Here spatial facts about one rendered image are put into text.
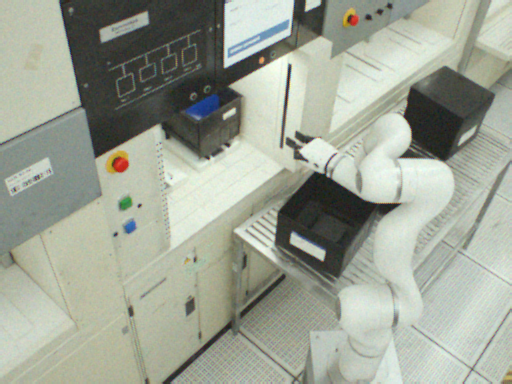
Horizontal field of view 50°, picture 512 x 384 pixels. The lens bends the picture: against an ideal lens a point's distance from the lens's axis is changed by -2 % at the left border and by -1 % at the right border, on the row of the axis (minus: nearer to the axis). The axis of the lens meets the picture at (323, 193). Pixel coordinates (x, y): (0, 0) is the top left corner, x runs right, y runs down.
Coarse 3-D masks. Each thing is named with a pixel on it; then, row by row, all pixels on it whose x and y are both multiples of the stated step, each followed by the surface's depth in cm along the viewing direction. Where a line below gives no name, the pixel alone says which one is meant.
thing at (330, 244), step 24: (312, 192) 216; (336, 192) 210; (288, 216) 203; (312, 216) 213; (336, 216) 213; (360, 216) 211; (288, 240) 196; (312, 240) 189; (336, 240) 206; (360, 240) 199; (312, 264) 198; (336, 264) 190
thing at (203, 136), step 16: (224, 96) 208; (240, 96) 202; (224, 112) 199; (176, 128) 201; (192, 128) 194; (208, 128) 196; (224, 128) 204; (192, 144) 199; (208, 144) 201; (224, 144) 214; (208, 160) 208
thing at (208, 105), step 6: (210, 96) 204; (216, 96) 207; (198, 102) 200; (204, 102) 203; (210, 102) 206; (216, 102) 209; (192, 108) 199; (198, 108) 202; (204, 108) 205; (210, 108) 208; (216, 108) 211; (192, 114) 201; (198, 114) 204; (204, 114) 207
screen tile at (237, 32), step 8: (248, 0) 145; (232, 8) 142; (240, 8) 144; (248, 8) 147; (256, 8) 150; (232, 16) 144; (240, 16) 146; (256, 16) 152; (240, 24) 148; (248, 24) 151; (256, 24) 153; (232, 32) 147; (240, 32) 150; (248, 32) 153; (232, 40) 149
